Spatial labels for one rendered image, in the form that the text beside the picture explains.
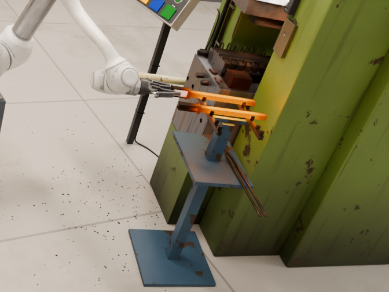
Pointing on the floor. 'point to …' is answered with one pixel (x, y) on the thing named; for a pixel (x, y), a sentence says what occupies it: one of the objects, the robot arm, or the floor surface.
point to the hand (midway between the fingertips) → (179, 91)
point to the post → (148, 73)
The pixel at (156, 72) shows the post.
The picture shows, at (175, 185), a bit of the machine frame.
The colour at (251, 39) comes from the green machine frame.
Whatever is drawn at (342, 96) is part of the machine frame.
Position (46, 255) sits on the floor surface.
